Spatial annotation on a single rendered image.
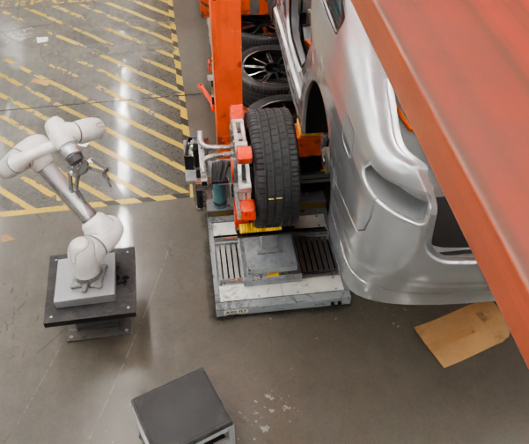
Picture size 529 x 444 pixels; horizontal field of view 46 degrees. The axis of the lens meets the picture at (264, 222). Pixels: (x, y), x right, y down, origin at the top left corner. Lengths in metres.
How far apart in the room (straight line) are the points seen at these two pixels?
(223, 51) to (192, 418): 1.94
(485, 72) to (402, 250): 2.36
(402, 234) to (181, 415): 1.38
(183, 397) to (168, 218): 1.63
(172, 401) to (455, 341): 1.72
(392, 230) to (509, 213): 2.36
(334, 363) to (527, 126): 3.48
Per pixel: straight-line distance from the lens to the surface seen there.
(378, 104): 2.58
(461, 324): 4.02
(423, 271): 2.72
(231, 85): 3.71
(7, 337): 4.06
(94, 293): 3.63
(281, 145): 3.21
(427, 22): 0.31
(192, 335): 3.81
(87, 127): 3.11
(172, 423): 3.15
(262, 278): 3.85
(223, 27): 3.52
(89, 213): 3.64
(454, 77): 0.28
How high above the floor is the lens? 3.14
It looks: 46 degrees down
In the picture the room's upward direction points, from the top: 1 degrees clockwise
